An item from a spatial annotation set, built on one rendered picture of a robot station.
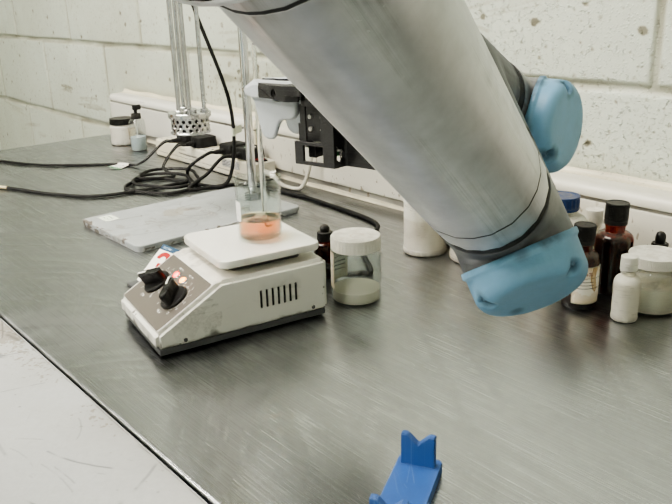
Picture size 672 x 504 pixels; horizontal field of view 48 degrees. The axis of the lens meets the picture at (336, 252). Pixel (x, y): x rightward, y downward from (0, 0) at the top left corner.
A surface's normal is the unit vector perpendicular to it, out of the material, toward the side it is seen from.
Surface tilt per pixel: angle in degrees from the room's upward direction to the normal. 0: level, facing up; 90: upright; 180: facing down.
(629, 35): 90
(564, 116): 89
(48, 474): 0
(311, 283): 90
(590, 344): 0
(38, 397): 0
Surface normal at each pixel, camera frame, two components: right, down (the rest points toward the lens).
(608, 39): -0.76, 0.23
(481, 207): 0.33, 0.82
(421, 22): 0.72, 0.44
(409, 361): -0.03, -0.95
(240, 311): 0.51, 0.27
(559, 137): 0.75, 0.18
